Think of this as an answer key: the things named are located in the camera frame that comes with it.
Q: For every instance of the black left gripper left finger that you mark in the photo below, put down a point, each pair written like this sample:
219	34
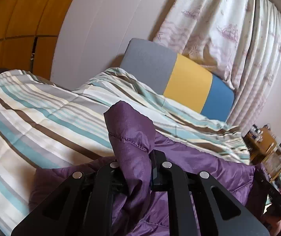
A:
81	205

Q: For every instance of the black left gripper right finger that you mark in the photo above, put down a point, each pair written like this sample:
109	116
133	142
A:
198	204

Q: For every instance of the purple puffer jacket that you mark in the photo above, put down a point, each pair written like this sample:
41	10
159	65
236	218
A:
133	136

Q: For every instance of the person's right hand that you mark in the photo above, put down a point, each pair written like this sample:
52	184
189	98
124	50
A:
272	223

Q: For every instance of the wooden rattan chair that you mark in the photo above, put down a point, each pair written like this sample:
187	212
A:
272	163

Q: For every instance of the wooden desk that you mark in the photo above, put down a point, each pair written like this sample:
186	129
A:
260	143

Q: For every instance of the striped bed quilt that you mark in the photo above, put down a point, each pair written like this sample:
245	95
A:
45	126

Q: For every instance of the grey yellow blue headboard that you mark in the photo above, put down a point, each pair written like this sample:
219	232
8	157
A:
178	78

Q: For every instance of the white patterned curtain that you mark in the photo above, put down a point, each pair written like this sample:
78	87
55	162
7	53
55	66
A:
238	40

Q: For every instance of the wooden wardrobe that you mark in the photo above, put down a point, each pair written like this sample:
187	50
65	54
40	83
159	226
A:
29	31

